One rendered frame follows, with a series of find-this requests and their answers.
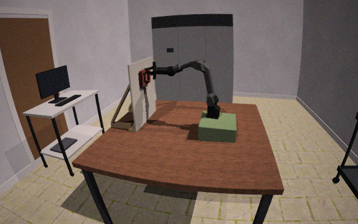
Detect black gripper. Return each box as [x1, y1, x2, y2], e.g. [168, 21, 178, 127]
[145, 62, 160, 79]

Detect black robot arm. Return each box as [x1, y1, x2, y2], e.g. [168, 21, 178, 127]
[159, 60, 220, 119]

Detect red rectangular frame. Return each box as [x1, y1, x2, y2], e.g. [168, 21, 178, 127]
[139, 70, 151, 87]

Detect dark brown wooden support brace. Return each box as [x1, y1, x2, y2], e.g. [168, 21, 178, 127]
[111, 85, 135, 132]

